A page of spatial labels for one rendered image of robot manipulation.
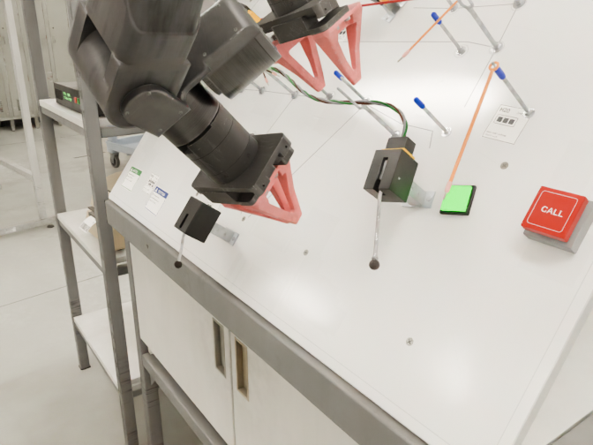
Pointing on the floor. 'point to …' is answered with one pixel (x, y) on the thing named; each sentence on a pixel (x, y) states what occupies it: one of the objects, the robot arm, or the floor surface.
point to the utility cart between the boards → (121, 147)
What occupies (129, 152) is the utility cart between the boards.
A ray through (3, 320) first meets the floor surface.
